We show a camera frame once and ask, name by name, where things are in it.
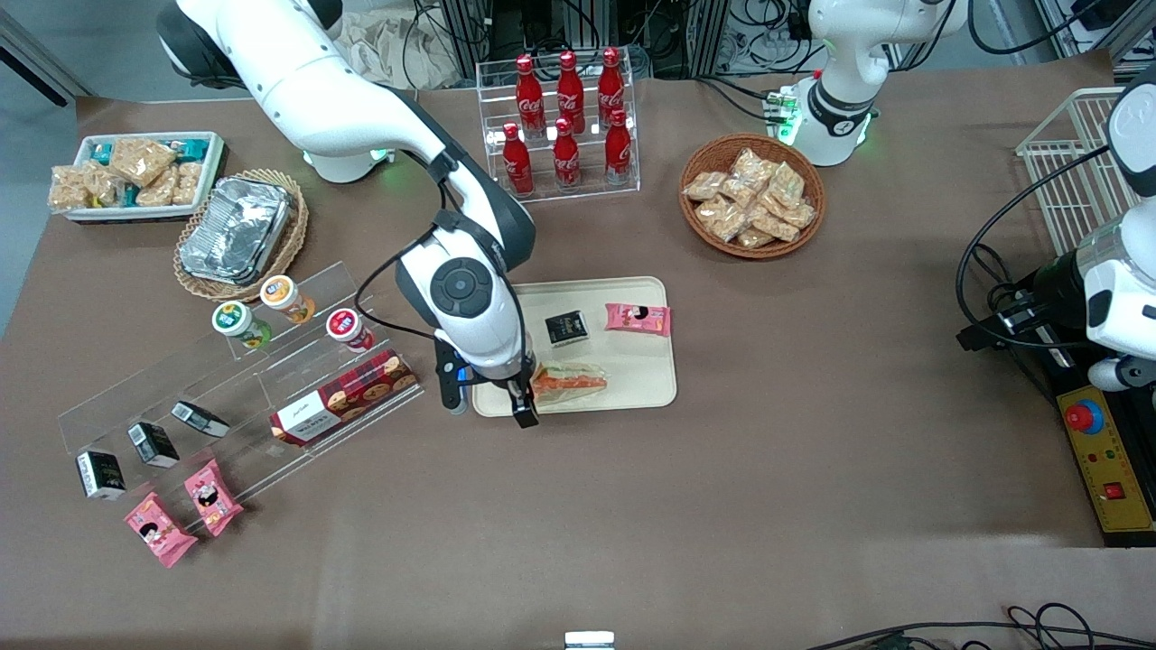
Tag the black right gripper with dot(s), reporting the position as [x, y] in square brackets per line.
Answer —
[523, 403]

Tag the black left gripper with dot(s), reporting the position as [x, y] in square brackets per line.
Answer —
[1054, 285]

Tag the triangle sandwich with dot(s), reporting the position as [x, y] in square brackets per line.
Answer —
[569, 381]

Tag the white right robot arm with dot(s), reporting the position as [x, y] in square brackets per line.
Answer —
[316, 90]

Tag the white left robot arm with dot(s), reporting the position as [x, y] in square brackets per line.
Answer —
[844, 81]

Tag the cream plastic tray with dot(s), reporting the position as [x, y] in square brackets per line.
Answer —
[632, 370]

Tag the white rectangular snack tray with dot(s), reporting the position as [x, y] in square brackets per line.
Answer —
[212, 167]

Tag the small black box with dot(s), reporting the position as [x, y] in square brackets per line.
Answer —
[200, 419]
[152, 445]
[100, 476]
[567, 329]

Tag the pink snack pack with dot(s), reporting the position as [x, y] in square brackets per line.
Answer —
[213, 496]
[638, 319]
[159, 530]

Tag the red tartan cookie box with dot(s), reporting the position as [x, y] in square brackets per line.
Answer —
[348, 397]

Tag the yellow emergency stop box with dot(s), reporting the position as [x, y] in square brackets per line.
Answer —
[1106, 460]

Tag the red lid cup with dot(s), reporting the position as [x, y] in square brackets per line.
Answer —
[345, 323]

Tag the clear bag of crackers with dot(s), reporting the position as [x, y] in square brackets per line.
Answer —
[798, 215]
[773, 226]
[158, 191]
[722, 219]
[787, 183]
[106, 185]
[704, 186]
[142, 160]
[188, 182]
[739, 192]
[754, 167]
[68, 190]
[754, 238]

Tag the round wicker basket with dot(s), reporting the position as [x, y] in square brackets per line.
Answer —
[704, 244]

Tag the clear acrylic bottle rack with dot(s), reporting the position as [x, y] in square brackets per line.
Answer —
[623, 185]

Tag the red cola bottle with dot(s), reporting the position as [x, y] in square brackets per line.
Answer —
[570, 88]
[529, 90]
[517, 164]
[611, 83]
[566, 158]
[619, 152]

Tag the small white block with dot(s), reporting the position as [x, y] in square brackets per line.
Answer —
[590, 641]

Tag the clear acrylic step display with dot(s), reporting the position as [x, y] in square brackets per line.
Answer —
[271, 379]

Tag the orange lid cup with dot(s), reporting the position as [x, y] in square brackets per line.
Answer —
[282, 293]

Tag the oval wicker basket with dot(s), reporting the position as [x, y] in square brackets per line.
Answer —
[293, 239]

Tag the green lid cup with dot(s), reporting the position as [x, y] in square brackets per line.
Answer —
[235, 319]

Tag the stacked aluminium foil trays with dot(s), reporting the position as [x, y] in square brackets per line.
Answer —
[235, 230]

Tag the crumpled beige cloth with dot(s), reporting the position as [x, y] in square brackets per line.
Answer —
[388, 50]

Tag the teal snack pack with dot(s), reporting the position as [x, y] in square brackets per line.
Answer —
[191, 144]

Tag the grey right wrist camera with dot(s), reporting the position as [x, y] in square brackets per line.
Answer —
[452, 379]

